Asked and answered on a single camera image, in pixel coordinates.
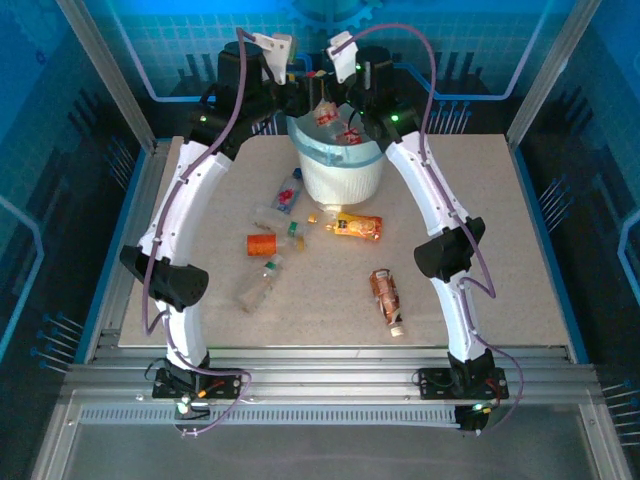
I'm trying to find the grey slotted cable duct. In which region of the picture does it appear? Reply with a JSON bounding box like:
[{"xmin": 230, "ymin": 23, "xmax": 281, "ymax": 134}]
[{"xmin": 78, "ymin": 407, "xmax": 464, "ymax": 427}]

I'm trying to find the aluminium frame post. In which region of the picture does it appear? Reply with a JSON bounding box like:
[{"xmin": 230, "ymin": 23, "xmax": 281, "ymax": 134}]
[
  {"xmin": 55, "ymin": 0, "xmax": 160, "ymax": 154},
  {"xmin": 505, "ymin": 0, "xmax": 604, "ymax": 151}
]

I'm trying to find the blue plastic bin liner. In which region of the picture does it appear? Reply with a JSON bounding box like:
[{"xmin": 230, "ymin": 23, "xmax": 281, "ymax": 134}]
[{"xmin": 285, "ymin": 97, "xmax": 391, "ymax": 169}]

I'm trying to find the clear bottle with green band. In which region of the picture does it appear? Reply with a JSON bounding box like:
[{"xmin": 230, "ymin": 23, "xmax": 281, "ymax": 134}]
[{"xmin": 235, "ymin": 253, "xmax": 285, "ymax": 314}]

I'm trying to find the black left connector box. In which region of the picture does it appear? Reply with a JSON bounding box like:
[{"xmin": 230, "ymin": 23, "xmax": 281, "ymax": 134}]
[{"xmin": 173, "ymin": 394, "xmax": 211, "ymax": 422}]

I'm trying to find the aluminium front frame rail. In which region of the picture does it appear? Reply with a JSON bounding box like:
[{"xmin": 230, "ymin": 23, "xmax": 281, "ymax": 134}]
[{"xmin": 62, "ymin": 347, "xmax": 609, "ymax": 409}]

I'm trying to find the black connector box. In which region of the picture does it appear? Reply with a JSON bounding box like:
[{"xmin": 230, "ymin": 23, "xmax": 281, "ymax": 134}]
[
  {"xmin": 173, "ymin": 394, "xmax": 211, "ymax": 422},
  {"xmin": 453, "ymin": 403, "xmax": 490, "ymax": 435}
]

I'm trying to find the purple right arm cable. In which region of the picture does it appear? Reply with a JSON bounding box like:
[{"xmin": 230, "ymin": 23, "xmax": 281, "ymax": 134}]
[{"xmin": 332, "ymin": 22, "xmax": 525, "ymax": 436}]

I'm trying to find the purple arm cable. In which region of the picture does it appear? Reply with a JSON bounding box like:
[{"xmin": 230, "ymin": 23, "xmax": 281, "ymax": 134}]
[
  {"xmin": 332, "ymin": 22, "xmax": 525, "ymax": 436},
  {"xmin": 141, "ymin": 27, "xmax": 259, "ymax": 439}
]

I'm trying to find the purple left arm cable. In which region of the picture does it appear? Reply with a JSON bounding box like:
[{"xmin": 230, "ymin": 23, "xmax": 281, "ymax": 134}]
[{"xmin": 141, "ymin": 27, "xmax": 259, "ymax": 439}]

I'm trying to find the black right connector box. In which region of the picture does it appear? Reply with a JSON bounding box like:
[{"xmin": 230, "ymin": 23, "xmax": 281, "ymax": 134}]
[{"xmin": 453, "ymin": 403, "xmax": 490, "ymax": 435}]

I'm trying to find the blue cap red label bottle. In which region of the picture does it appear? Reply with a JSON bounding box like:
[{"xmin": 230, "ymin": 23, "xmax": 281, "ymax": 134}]
[{"xmin": 271, "ymin": 168, "xmax": 305, "ymax": 215}]

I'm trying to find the aluminium lower frame rail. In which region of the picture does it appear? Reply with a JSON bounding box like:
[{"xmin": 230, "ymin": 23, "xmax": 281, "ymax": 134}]
[
  {"xmin": 577, "ymin": 399, "xmax": 634, "ymax": 480},
  {"xmin": 29, "ymin": 394, "xmax": 84, "ymax": 480}
]

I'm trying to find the white ribbed plastic bin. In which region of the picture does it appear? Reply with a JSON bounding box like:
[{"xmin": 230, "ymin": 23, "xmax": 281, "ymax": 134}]
[{"xmin": 298, "ymin": 144, "xmax": 386, "ymax": 210}]

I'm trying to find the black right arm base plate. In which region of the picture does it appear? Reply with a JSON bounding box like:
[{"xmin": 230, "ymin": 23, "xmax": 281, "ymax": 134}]
[{"xmin": 418, "ymin": 367, "xmax": 510, "ymax": 400}]

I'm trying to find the brown label white cap bottle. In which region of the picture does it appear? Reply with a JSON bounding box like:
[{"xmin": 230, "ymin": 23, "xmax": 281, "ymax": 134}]
[{"xmin": 368, "ymin": 268, "xmax": 406, "ymax": 338}]

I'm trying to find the clear plastic bottle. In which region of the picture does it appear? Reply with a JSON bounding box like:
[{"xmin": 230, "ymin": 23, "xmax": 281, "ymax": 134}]
[{"xmin": 251, "ymin": 203, "xmax": 310, "ymax": 237}]

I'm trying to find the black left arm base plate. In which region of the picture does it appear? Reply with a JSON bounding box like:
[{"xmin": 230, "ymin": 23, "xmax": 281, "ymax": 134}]
[{"xmin": 152, "ymin": 367, "xmax": 245, "ymax": 400}]

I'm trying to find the orange snack packet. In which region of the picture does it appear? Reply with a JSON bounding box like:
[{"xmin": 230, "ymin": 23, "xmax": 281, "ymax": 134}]
[{"xmin": 323, "ymin": 210, "xmax": 384, "ymax": 242}]

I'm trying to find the aluminium side frame rail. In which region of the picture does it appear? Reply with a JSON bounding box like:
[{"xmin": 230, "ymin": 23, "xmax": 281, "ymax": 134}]
[{"xmin": 82, "ymin": 141, "xmax": 174, "ymax": 364}]

